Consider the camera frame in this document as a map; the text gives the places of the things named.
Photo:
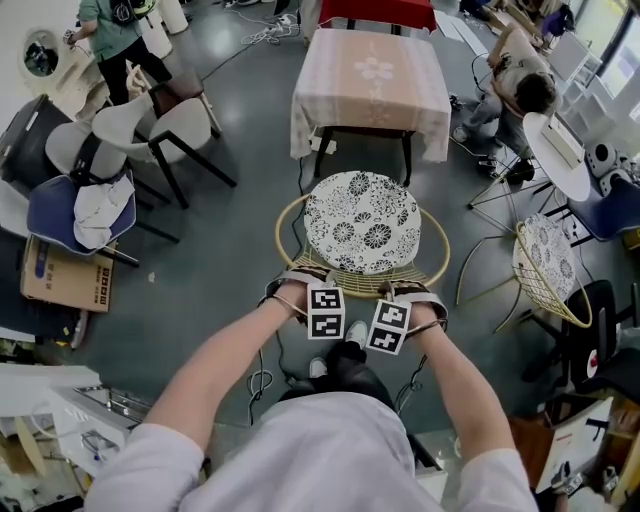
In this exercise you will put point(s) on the person's right hand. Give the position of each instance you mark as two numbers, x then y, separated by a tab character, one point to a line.
425	317

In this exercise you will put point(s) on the brown seat wooden chair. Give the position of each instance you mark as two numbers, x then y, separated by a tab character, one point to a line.
180	87

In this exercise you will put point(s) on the grey chair black legs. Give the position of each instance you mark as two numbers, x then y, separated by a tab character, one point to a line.
62	145
185	127

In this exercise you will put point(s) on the person's white shoe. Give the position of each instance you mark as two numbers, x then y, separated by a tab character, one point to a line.
356	332
318	367

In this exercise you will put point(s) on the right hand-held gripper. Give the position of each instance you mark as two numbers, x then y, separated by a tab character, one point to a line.
387	327

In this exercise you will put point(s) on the person's white left shoe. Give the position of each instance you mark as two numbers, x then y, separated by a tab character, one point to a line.
318	367

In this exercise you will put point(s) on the brown cardboard box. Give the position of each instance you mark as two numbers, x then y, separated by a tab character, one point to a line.
65	280

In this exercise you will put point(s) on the white flat boards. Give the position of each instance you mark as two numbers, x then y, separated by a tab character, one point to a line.
460	30

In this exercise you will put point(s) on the white crumpled cloth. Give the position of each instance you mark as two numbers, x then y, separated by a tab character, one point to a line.
102	210

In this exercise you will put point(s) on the person's left hand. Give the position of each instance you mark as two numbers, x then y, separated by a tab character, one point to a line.
292	300

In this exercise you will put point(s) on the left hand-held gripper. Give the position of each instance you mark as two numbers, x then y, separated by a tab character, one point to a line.
326	315

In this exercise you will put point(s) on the person's black trousers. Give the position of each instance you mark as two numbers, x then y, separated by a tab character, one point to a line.
350	375

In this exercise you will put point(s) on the person's right forearm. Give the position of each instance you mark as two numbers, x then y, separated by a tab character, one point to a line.
460	390

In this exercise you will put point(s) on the person's white shirt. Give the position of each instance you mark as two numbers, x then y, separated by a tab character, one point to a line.
320	460

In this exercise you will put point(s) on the red-brown wooden crate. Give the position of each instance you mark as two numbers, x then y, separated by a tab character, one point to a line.
530	450

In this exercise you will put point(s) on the white cylinder stool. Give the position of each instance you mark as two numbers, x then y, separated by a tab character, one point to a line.
175	17
160	40

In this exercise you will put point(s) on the white cabinet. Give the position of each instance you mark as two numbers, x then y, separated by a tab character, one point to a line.
70	400

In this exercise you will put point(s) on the person's white right shoe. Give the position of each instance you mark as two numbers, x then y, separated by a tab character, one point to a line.
356	332

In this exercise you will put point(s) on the white board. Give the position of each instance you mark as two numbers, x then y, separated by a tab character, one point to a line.
575	445

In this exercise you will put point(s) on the black case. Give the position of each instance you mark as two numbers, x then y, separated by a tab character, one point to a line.
35	135

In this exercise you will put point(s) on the person's left forearm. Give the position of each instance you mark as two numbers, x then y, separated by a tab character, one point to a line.
220	370

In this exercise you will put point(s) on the table with pink tablecloth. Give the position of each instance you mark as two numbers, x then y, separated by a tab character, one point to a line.
370	75

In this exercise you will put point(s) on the black office chair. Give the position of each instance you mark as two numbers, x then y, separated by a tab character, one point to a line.
595	310

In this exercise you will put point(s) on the white rectangular box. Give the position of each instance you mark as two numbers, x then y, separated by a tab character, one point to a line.
562	140

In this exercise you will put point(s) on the white round table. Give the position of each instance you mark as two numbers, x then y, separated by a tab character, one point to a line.
560	170

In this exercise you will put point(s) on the small black device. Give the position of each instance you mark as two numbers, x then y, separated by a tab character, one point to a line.
456	102

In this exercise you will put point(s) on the blue chair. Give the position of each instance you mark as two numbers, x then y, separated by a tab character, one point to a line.
50	210
610	210

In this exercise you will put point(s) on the beige board with round opening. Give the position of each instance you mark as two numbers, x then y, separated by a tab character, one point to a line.
80	85

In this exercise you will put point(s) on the red-clothed table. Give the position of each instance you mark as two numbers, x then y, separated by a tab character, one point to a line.
380	12

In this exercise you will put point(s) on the white shelf unit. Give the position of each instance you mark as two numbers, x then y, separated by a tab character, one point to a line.
570	55

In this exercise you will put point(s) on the white round speaker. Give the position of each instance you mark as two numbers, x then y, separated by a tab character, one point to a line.
615	184
602	160

